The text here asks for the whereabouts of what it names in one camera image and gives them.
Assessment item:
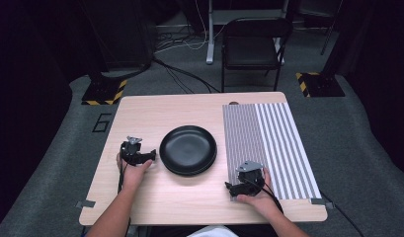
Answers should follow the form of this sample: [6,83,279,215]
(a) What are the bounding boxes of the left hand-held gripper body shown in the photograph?
[120,135,148,166]

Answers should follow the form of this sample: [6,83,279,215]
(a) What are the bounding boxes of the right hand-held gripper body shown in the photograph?
[235,160,267,196]

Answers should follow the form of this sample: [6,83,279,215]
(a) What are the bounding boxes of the black round plate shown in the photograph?
[159,124,218,174]
[161,154,218,177]

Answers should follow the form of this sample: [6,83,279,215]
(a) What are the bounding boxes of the person's left hand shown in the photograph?
[116,152,155,193]

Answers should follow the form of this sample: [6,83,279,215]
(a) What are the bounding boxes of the person's right hand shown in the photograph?
[235,167,283,215]

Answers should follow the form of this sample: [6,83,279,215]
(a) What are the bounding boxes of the striped woven placemat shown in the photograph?
[221,102,323,200]

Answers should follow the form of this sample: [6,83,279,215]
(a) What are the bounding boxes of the person's white clothing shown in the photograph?
[187,225,240,237]

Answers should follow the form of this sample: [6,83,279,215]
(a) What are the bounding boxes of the black stand base, striped tape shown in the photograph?
[294,71,346,99]
[81,78,128,107]

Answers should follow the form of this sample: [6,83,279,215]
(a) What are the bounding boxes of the grey tape piece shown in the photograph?
[75,199,97,209]
[309,197,336,210]

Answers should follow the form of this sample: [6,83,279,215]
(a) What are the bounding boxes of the black folding chair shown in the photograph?
[220,17,294,93]

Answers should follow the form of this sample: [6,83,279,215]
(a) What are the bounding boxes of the right hand-held gripper cable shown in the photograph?
[252,179,284,214]

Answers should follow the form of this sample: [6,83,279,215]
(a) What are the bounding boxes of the hand-held gripper cable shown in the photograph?
[252,179,284,214]
[117,160,132,237]

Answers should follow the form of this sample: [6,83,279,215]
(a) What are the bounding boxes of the left hand-held gripper cable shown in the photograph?
[117,160,132,237]

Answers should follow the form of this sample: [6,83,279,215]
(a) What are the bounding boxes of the black floor cable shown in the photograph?
[152,56,222,95]

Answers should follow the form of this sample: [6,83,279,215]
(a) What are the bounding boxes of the thin black cable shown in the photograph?
[320,191,366,237]

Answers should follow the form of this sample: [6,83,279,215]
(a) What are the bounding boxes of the white floor cables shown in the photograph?
[154,0,225,53]

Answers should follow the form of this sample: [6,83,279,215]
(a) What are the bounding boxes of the white desk frame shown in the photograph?
[204,0,290,66]

